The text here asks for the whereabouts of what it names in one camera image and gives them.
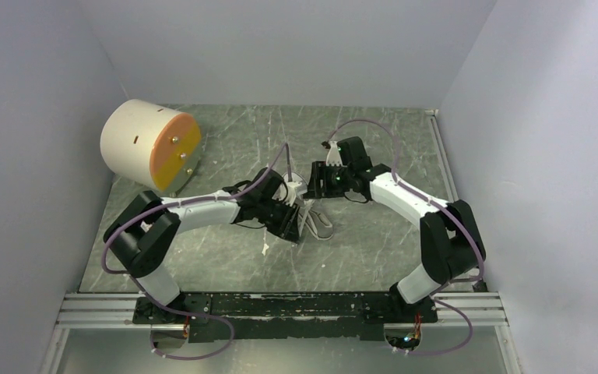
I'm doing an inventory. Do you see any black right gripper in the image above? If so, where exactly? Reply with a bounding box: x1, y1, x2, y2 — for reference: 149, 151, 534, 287
303, 161, 353, 200

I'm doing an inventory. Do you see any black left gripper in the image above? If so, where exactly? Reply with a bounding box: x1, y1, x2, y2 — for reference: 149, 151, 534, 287
255, 197, 301, 245

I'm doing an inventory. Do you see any white shoelace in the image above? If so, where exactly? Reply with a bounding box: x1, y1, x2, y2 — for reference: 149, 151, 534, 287
298, 199, 318, 238

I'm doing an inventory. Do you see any grey canvas sneaker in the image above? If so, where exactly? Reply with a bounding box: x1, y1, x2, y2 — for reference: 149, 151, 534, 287
283, 172, 334, 241

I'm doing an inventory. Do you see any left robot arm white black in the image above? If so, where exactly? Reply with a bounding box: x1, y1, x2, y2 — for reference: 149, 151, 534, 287
104, 168, 305, 324

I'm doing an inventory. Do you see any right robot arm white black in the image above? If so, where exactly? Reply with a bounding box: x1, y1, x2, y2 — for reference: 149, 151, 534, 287
304, 136, 486, 323

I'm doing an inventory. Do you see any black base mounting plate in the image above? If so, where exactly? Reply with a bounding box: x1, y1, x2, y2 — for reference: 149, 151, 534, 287
132, 291, 438, 343

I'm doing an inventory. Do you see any cream cylinder with orange face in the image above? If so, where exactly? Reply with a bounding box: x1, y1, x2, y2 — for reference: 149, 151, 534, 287
100, 99, 202, 195

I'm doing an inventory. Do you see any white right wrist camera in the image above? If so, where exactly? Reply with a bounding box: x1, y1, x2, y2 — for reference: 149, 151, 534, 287
322, 140, 343, 167

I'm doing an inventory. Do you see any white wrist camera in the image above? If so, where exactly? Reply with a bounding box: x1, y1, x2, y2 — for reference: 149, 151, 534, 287
322, 140, 343, 167
284, 181, 308, 206

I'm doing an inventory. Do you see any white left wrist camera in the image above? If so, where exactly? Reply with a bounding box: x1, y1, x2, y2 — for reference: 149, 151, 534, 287
284, 181, 308, 206

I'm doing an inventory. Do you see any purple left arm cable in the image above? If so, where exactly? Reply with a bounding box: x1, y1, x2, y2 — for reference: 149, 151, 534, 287
101, 143, 295, 361

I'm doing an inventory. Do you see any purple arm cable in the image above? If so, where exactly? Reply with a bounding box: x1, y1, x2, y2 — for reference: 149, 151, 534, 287
322, 119, 486, 357
101, 143, 295, 361

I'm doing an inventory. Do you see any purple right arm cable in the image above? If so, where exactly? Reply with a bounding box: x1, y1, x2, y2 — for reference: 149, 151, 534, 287
322, 119, 486, 357

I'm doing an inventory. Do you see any aluminium frame rail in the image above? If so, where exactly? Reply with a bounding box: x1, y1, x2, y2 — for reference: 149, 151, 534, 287
39, 292, 522, 373

